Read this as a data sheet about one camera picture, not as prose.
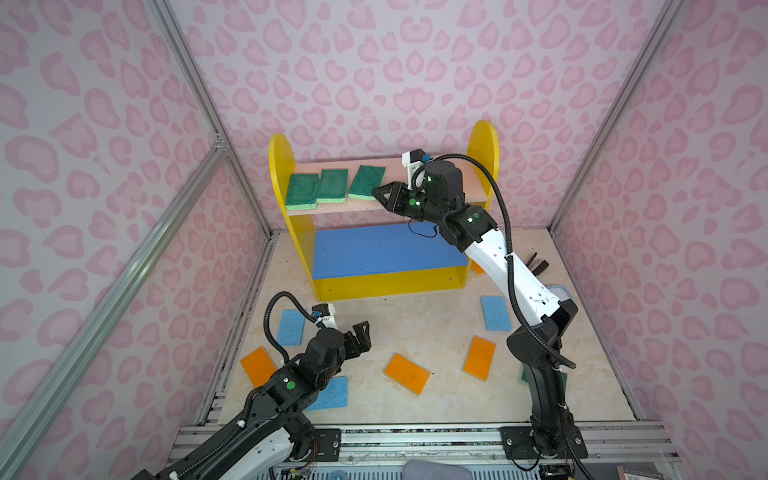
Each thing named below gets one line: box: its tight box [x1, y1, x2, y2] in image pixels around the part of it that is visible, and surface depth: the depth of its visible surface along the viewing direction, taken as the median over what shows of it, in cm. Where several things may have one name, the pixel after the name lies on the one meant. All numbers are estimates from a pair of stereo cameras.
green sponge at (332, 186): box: [316, 168, 348, 204], surface depth 74 cm
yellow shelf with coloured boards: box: [268, 122, 500, 302], surface depth 75 cm
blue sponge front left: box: [306, 376, 348, 411], surface depth 82 cm
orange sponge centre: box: [384, 353, 431, 396], surface depth 86 cm
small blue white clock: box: [547, 284, 572, 301], surface depth 100 cm
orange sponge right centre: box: [463, 335, 497, 381], surface depth 87 cm
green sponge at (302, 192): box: [286, 173, 319, 211], surface depth 72 cm
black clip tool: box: [525, 252, 550, 276], surface depth 109 cm
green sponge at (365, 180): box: [348, 165, 387, 200], surface depth 75 cm
